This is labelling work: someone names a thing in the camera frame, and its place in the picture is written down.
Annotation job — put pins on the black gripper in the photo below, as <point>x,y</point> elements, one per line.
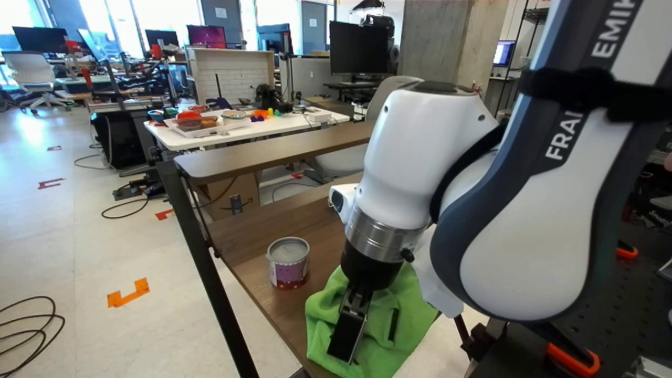
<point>370,269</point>

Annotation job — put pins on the green towel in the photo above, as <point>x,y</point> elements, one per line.
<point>411,307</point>

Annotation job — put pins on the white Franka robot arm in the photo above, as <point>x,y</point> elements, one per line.
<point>533,232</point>

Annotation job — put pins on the tin can purple label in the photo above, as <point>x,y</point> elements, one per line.
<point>287,265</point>

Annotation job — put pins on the cardboard box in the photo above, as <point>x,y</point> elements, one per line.
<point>233,191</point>

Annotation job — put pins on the long brown table black legs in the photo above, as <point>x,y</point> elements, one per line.
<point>265,150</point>

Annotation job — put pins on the white desk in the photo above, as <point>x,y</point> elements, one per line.
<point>233,134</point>

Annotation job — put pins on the small orange object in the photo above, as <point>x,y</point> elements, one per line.
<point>262,114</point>

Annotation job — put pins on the black device on desk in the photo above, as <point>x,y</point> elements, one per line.
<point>265,97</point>

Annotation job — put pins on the red orange tool stack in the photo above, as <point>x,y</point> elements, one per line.
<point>194,118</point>

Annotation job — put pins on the white pegboard panel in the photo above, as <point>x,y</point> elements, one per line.
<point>234,75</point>

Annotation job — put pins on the large black monitor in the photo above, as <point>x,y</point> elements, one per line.
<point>360,46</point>

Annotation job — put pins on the dark computer monitor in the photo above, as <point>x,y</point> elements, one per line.
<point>273,38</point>
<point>162,38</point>
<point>40,38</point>

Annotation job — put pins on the small blue screen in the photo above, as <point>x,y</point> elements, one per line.
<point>504,53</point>

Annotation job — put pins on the monitor with purple screen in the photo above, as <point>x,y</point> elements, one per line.
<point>206,37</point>

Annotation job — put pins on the white office chair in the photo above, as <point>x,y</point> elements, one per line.
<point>33,71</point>

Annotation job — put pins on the work table frame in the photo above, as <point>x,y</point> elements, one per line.
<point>462,328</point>

